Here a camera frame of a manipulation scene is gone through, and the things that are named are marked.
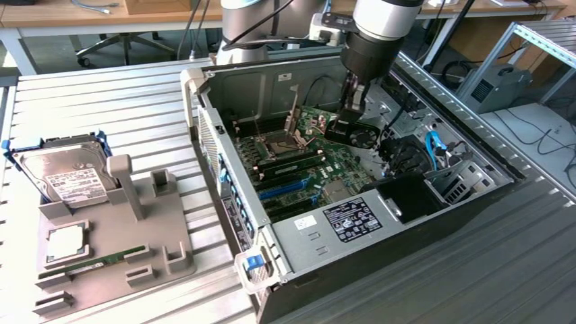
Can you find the black plastic fan shroud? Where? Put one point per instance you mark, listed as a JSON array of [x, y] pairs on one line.
[[404, 197]]

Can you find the black graphics card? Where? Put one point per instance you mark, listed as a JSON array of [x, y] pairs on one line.
[[314, 121]]

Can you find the green motherboard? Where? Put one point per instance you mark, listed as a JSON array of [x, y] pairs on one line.
[[332, 165]]

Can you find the silver power supply unit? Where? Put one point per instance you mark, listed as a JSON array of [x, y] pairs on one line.
[[305, 249]]

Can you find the grey box unit with vent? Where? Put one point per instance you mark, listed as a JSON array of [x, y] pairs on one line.
[[498, 87]]

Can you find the black stand pole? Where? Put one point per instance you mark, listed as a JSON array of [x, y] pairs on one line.
[[449, 32]]

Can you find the silver disk bay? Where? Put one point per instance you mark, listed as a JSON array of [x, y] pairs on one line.
[[472, 175]]

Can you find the open PC case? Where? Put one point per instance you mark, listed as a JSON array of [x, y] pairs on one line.
[[382, 263]]

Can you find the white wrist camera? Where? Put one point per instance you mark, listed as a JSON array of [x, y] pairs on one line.
[[321, 33]]

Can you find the black RAM stick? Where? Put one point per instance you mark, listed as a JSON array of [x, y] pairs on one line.
[[288, 167]]

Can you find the grey parts rack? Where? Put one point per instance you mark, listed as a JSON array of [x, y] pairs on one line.
[[112, 236]]

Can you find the office chair star base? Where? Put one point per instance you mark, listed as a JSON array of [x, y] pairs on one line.
[[122, 40]]

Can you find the brown wooden box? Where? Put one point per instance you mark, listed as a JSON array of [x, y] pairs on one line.
[[152, 6]]

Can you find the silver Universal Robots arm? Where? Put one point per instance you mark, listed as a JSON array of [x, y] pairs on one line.
[[245, 20]]

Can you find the silver hard disk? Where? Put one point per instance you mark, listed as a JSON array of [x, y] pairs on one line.
[[66, 175]]

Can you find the long wooden desk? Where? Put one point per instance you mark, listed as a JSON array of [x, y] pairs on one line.
[[508, 11]]

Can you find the wooden desk with white legs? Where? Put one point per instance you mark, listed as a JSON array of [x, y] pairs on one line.
[[53, 17]]

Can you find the blue expansion slot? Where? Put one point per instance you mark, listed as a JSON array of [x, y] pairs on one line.
[[281, 190]]

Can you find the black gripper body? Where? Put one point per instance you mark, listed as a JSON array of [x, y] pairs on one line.
[[368, 57]]

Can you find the blue disk caddy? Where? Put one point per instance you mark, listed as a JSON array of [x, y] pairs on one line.
[[24, 148]]

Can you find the green RAM stick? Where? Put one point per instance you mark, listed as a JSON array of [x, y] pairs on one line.
[[92, 264]]

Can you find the aluminium profile frame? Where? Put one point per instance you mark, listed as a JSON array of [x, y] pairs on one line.
[[548, 37]]

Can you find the CPU socket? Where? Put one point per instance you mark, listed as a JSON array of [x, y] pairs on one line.
[[276, 146]]

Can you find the silver CPU chip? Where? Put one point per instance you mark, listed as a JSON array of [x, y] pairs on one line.
[[66, 244]]

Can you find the silver perforated drive cage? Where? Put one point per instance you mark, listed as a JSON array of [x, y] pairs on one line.
[[360, 158]]

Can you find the silver chipset heatsink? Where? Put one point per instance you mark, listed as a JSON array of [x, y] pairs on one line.
[[337, 191]]

